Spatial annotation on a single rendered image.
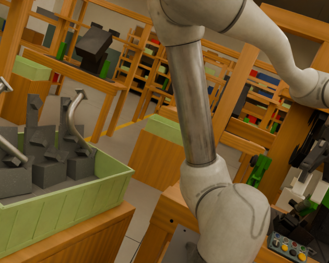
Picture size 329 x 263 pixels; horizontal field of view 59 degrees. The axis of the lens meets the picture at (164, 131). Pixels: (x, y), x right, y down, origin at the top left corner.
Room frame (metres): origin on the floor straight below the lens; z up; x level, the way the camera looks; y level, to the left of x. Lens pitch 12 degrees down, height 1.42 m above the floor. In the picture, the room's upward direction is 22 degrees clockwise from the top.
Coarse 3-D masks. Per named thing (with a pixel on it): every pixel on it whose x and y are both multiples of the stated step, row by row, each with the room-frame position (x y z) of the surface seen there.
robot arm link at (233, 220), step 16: (224, 192) 0.77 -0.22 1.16; (240, 192) 0.75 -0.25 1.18; (256, 192) 0.78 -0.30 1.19; (208, 208) 0.78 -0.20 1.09; (224, 208) 0.73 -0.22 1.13; (240, 208) 0.72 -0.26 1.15; (256, 208) 0.72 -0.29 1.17; (208, 224) 0.75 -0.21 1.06; (224, 224) 0.71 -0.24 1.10; (240, 224) 0.70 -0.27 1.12; (256, 224) 0.71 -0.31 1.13; (208, 240) 0.73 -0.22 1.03; (224, 240) 0.70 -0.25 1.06; (240, 240) 0.69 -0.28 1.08; (256, 240) 0.70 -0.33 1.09; (208, 256) 0.72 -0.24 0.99; (224, 256) 0.70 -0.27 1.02; (240, 256) 0.69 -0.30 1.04
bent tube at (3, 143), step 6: (0, 78) 0.90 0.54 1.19; (0, 84) 0.90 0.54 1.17; (6, 84) 0.91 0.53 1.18; (0, 90) 0.89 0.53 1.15; (6, 90) 0.93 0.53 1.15; (12, 90) 0.92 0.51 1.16; (0, 138) 0.86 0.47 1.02; (0, 144) 0.86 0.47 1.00; (6, 144) 0.87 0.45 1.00; (6, 150) 0.88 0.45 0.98; (12, 150) 0.89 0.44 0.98; (18, 150) 0.91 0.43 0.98; (12, 156) 0.89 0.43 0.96; (18, 156) 0.90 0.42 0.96; (24, 156) 0.92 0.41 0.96; (24, 162) 0.92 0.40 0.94
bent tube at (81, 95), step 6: (78, 90) 1.19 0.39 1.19; (78, 96) 1.17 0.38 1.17; (84, 96) 1.20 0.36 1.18; (72, 102) 1.14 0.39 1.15; (78, 102) 1.16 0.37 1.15; (72, 108) 1.13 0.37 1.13; (66, 114) 1.12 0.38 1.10; (72, 114) 1.12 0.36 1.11; (66, 120) 1.11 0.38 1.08; (72, 120) 1.12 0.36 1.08; (72, 126) 1.12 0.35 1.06; (72, 132) 1.13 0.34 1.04; (78, 138) 1.16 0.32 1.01; (84, 144) 1.19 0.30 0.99; (90, 150) 1.23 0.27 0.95
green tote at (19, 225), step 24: (96, 168) 1.25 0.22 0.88; (120, 168) 1.21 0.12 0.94; (72, 192) 0.84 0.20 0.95; (96, 192) 0.98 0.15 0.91; (120, 192) 1.14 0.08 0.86; (0, 216) 0.63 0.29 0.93; (24, 216) 0.70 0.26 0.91; (48, 216) 0.78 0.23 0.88; (72, 216) 0.89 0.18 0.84; (0, 240) 0.65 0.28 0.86; (24, 240) 0.72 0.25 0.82
